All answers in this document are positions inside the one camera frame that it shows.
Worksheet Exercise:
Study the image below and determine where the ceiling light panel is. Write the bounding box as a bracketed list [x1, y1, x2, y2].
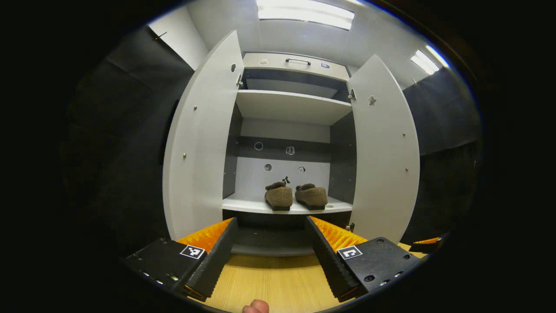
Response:
[410, 43, 450, 76]
[256, 0, 355, 30]

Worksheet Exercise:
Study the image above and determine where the white shoe cabinet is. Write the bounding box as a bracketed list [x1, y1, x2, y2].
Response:
[222, 52, 357, 257]

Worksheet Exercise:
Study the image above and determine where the brown fuzzy shoe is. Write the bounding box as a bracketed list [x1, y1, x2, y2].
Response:
[295, 183, 329, 211]
[265, 181, 294, 212]

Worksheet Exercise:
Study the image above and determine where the white cabinet drawer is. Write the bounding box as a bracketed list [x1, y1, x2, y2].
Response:
[242, 52, 351, 81]

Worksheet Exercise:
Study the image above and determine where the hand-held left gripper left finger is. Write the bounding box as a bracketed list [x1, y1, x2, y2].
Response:
[121, 217, 239, 302]

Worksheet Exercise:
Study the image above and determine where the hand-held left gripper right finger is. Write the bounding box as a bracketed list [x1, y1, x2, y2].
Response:
[304, 215, 423, 303]

